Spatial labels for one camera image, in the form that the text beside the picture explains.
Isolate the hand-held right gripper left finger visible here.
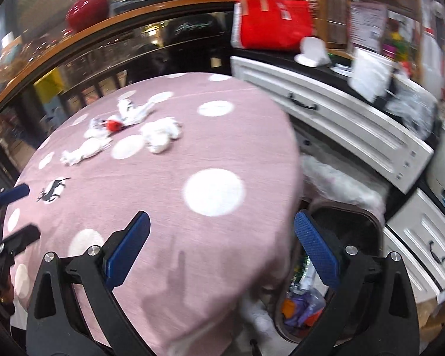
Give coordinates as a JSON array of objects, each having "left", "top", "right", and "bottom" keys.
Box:
[{"left": 26, "top": 210, "right": 151, "bottom": 356}]

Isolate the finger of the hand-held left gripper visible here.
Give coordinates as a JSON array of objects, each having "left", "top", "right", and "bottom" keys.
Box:
[
  {"left": 0, "top": 183, "right": 31, "bottom": 206},
  {"left": 2, "top": 224, "right": 42, "bottom": 255}
]

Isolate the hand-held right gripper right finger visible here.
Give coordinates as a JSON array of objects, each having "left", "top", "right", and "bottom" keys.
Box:
[{"left": 294, "top": 210, "right": 419, "bottom": 356}]

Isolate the brown plastic trash bin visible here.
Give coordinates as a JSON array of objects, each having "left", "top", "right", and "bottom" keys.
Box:
[{"left": 272, "top": 200, "right": 387, "bottom": 344}]

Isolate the purple plastic wrapper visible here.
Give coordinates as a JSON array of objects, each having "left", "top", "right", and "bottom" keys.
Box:
[{"left": 285, "top": 290, "right": 326, "bottom": 326}]

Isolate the white tissue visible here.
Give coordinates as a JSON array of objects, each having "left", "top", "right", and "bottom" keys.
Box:
[
  {"left": 140, "top": 117, "right": 183, "bottom": 155},
  {"left": 117, "top": 97, "right": 157, "bottom": 126},
  {"left": 84, "top": 117, "right": 110, "bottom": 139},
  {"left": 60, "top": 136, "right": 112, "bottom": 167}
]

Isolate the pink polka dot tablecloth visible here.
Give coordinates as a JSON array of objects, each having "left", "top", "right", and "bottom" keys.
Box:
[{"left": 2, "top": 72, "right": 305, "bottom": 356}]

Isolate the white fluffy cushion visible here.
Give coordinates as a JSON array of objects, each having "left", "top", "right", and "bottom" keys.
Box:
[{"left": 301, "top": 155, "right": 389, "bottom": 213}]

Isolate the small white drawer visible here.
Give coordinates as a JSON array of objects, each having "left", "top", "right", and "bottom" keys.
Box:
[
  {"left": 387, "top": 188, "right": 445, "bottom": 290},
  {"left": 380, "top": 229, "right": 441, "bottom": 305}
]

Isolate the white drawer cabinet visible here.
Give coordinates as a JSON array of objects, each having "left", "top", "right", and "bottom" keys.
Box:
[{"left": 229, "top": 55, "right": 435, "bottom": 194}]

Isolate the clear crumpled plastic bag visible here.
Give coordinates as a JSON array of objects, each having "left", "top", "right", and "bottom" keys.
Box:
[{"left": 385, "top": 81, "right": 443, "bottom": 139}]

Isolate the red ceramic vase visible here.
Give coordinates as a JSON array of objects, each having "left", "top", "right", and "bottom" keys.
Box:
[{"left": 65, "top": 0, "right": 111, "bottom": 35}]

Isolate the white tissue holder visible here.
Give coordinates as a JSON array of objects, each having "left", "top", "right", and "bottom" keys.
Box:
[{"left": 294, "top": 37, "right": 331, "bottom": 68}]

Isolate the red shopping bag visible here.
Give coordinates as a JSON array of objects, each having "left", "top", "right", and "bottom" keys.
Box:
[{"left": 231, "top": 0, "right": 317, "bottom": 52}]

